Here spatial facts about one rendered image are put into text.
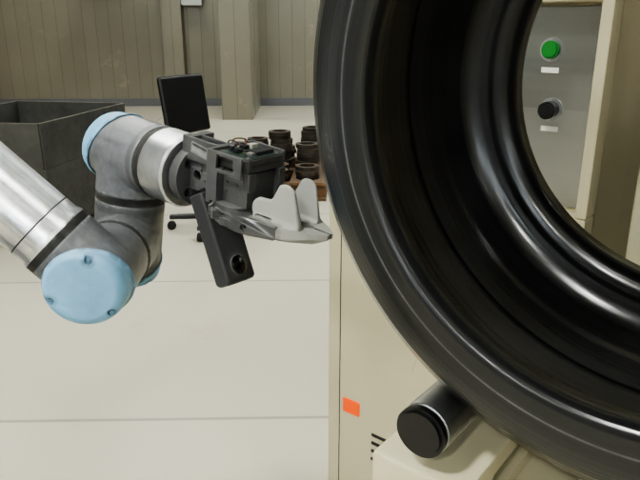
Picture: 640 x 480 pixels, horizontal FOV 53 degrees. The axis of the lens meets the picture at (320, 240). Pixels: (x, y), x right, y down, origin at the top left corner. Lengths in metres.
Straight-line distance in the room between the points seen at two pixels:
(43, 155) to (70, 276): 3.06
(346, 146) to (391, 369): 1.03
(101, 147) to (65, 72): 10.33
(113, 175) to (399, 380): 0.85
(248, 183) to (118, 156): 0.20
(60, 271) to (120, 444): 1.45
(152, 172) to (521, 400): 0.49
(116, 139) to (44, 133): 2.95
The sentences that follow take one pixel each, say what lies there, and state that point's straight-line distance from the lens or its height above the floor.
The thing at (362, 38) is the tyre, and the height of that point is 1.21.
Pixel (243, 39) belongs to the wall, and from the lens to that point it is 8.92.
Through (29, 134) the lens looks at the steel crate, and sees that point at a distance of 3.79.
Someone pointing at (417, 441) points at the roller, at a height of 0.89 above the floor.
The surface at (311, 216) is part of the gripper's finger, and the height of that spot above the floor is 1.02.
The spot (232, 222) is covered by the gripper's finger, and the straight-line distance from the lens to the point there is 0.70.
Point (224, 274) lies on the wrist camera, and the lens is 0.76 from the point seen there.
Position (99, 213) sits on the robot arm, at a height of 0.98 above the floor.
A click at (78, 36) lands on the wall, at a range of 11.08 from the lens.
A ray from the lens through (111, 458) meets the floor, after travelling 2.11.
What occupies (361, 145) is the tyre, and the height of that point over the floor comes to 1.13.
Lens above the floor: 1.21
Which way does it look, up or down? 18 degrees down
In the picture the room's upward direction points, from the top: straight up
